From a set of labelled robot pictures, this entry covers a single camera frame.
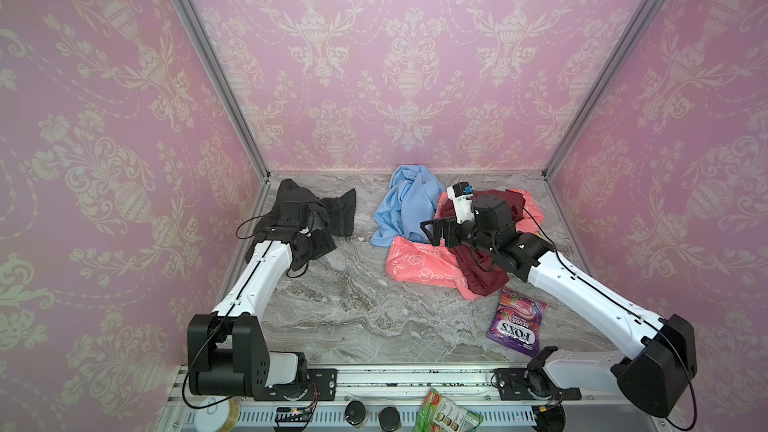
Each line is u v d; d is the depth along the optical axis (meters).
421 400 0.73
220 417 0.66
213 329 0.41
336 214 1.08
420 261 0.90
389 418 0.62
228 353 0.41
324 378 0.76
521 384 0.73
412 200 1.00
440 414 0.68
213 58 0.87
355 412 0.62
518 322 0.81
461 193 0.66
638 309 0.44
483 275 0.83
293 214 0.68
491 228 0.57
